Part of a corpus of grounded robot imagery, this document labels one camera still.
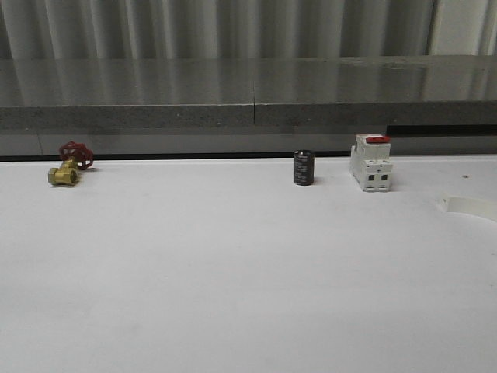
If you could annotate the grey stone ledge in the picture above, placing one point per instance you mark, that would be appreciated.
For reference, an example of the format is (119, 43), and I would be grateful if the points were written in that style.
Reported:
(343, 95)

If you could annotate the white circuit breaker red switch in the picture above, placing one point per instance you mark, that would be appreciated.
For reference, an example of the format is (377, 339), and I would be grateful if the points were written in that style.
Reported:
(370, 162)

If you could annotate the white half-ring pipe clamp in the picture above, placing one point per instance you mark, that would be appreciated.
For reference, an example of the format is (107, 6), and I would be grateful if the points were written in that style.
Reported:
(472, 206)

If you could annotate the brass valve red handwheel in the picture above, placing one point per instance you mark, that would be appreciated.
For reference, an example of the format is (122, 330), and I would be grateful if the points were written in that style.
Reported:
(75, 157)

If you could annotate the black cylindrical capacitor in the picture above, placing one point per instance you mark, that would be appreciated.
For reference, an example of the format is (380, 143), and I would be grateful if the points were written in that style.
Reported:
(304, 167)

